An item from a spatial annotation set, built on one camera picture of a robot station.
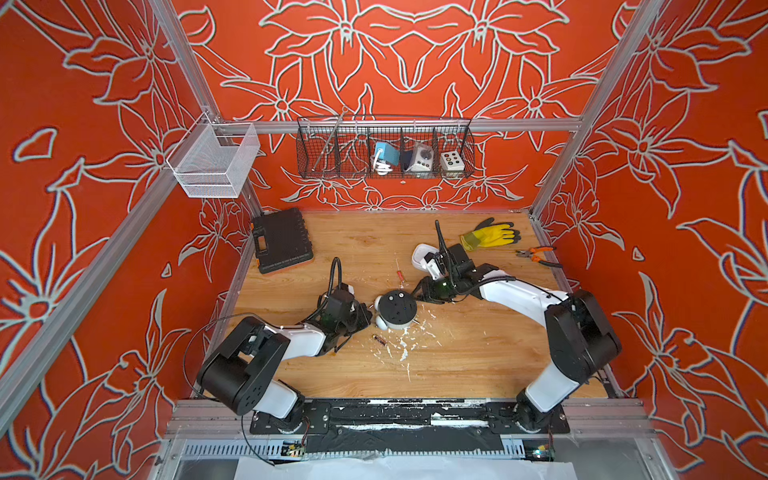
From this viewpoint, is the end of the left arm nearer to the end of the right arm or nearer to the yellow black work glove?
the end of the right arm

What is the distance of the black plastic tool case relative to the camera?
3.33 ft

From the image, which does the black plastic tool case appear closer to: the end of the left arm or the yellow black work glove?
the end of the left arm
